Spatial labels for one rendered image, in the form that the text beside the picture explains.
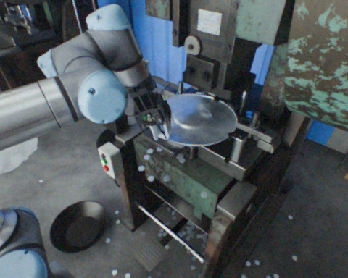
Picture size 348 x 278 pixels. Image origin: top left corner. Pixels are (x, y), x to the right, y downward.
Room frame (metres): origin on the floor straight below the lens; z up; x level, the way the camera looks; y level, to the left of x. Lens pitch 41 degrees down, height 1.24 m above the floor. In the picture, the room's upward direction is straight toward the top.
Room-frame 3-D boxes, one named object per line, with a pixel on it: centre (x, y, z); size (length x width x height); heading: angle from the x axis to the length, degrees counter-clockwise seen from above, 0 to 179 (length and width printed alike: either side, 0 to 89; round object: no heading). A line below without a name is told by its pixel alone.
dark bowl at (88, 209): (0.65, 0.49, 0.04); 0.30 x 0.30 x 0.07
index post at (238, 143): (0.52, -0.20, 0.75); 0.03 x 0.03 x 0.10; 48
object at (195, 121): (0.64, -0.07, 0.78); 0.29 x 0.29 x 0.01
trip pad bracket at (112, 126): (0.77, 0.23, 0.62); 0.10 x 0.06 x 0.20; 48
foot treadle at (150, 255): (0.63, -0.06, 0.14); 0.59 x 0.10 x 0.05; 138
